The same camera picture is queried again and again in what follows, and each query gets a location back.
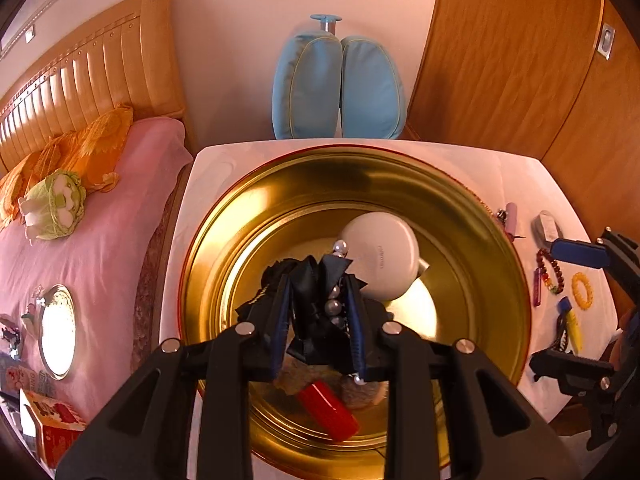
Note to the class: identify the pink lipstick tube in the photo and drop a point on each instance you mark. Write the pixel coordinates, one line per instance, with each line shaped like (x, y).
(511, 215)

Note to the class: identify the orange patterned pillow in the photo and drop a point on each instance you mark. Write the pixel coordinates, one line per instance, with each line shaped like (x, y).
(100, 145)
(15, 195)
(50, 157)

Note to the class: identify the red printed card box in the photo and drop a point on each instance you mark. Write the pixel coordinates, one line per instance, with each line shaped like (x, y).
(55, 425)

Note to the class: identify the purple tube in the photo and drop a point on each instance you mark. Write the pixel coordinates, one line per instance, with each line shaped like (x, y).
(537, 290)

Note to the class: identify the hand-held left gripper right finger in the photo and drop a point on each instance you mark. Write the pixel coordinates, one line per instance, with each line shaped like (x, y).
(356, 325)

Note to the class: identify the red rectangular case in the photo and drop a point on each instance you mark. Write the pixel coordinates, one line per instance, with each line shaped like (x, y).
(330, 410)

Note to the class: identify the small silver labelled tin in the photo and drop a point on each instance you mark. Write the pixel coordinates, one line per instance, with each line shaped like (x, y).
(546, 225)

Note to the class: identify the silver framed wall picture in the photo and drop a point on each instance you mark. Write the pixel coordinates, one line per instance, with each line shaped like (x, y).
(30, 5)

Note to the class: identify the round red gold tin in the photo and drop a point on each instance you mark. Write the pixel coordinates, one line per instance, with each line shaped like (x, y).
(450, 210)

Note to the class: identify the person's right hand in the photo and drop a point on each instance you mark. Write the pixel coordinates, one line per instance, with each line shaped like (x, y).
(629, 332)

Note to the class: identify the wooden padded headboard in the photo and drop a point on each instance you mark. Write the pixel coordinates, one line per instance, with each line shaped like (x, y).
(100, 75)

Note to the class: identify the round white framed mirror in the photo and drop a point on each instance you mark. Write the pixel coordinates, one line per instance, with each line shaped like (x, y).
(57, 332)

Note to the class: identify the green cabbage plush toy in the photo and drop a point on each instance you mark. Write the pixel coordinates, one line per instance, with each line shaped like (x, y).
(52, 205)

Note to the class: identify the white round case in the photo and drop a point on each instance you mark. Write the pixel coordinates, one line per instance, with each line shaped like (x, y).
(385, 255)

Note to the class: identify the yellow tube with blue cap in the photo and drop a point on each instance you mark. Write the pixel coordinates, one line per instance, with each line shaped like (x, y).
(572, 327)

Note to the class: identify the small figure toy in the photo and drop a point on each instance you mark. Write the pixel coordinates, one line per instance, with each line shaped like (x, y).
(11, 335)

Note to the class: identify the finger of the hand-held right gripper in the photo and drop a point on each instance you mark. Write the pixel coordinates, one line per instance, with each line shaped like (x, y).
(580, 252)
(565, 365)

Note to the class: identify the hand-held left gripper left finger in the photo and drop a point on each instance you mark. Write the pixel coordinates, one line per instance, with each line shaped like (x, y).
(280, 320)

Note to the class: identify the black bow pearl hair clip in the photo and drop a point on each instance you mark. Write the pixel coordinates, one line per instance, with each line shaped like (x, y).
(312, 305)

